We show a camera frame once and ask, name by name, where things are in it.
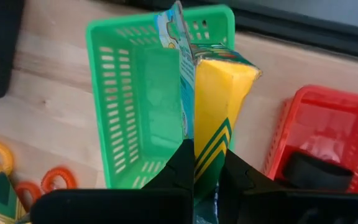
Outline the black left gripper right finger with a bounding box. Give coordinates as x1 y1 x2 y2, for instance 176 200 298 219
218 149 280 224

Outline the black table edge rail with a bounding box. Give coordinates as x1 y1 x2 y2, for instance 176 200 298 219
104 0 358 62

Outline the green plastic slotted basket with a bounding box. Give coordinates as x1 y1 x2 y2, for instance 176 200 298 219
85 4 236 190

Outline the black binder clip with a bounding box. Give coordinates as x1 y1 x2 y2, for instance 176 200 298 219
282 151 356 191

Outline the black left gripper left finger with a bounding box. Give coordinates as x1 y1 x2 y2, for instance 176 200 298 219
140 138 196 191

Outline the red plastic slotted basket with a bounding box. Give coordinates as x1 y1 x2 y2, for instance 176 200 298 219
262 84 358 195

